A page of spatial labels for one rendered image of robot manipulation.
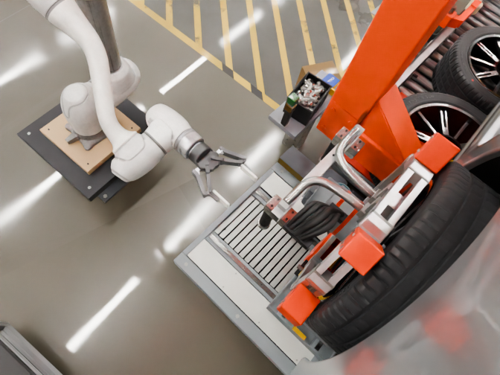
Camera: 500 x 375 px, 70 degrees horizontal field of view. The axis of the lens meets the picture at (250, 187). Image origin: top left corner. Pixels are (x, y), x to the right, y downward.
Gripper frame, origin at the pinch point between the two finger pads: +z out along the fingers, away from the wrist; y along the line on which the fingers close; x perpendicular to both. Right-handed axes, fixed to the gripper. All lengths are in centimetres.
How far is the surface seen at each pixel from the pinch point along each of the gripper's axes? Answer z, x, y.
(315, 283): 35.0, 13.2, 9.7
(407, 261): 45, 31, -3
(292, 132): -12, -38, -54
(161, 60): -119, -83, -61
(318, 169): 15.0, 14.7, -16.1
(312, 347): 61, -67, 8
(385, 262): 42, 30, 0
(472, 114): 47, -34, -128
